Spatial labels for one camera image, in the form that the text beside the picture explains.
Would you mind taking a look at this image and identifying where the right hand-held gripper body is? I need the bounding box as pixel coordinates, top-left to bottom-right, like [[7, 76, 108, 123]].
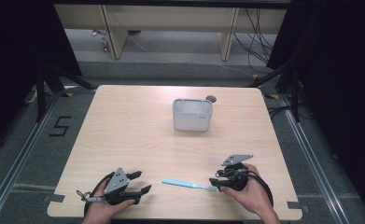
[[217, 153, 255, 192]]

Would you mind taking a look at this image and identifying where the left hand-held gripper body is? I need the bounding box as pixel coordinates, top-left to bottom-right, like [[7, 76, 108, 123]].
[[103, 167, 141, 206]]

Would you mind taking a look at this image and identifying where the light blue toothbrush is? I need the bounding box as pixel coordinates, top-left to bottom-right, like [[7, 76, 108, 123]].
[[161, 177, 218, 192]]

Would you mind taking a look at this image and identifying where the grey plastic holder box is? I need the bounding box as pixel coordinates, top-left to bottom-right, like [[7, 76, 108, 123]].
[[171, 97, 215, 133]]

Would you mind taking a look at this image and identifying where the person's right hand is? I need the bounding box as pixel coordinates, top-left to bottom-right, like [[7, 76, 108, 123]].
[[219, 162, 277, 217]]

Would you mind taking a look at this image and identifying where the person's left hand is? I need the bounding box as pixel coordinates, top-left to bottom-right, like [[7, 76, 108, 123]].
[[82, 189, 136, 224]]

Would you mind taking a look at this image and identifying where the grey tape patch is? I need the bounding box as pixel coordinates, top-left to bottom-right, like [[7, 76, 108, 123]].
[[42, 192, 66, 205], [287, 201, 311, 215]]

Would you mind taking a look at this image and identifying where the black tape floor marking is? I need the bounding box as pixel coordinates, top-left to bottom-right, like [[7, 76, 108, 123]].
[[48, 116, 73, 137]]

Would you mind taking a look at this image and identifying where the black metal stand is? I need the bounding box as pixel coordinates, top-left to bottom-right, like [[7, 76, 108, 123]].
[[247, 60, 302, 123], [35, 61, 98, 123]]

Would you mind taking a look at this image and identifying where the small colourful floor clutter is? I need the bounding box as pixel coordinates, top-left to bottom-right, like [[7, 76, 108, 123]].
[[89, 28, 110, 53]]

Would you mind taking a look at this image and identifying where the black curtain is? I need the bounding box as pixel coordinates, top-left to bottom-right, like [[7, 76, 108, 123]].
[[0, 0, 83, 155], [266, 0, 365, 216]]

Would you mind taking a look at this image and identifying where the light wooden desk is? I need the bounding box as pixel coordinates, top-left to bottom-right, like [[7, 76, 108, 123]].
[[53, 3, 288, 62]]

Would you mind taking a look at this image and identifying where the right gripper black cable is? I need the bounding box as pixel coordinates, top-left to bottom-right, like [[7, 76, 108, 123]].
[[247, 172, 275, 208]]

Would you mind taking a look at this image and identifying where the metal floor rail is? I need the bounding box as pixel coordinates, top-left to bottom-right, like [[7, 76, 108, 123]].
[[0, 91, 63, 224], [277, 92, 351, 224]]

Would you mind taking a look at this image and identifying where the black floor cable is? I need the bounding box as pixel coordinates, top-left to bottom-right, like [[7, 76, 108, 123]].
[[266, 104, 297, 120]]

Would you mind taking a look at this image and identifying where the thin white cable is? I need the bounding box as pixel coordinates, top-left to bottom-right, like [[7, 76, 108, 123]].
[[167, 58, 257, 77]]

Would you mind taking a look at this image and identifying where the bundle of black cables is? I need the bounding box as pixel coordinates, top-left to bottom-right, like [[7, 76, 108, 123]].
[[232, 8, 278, 75]]

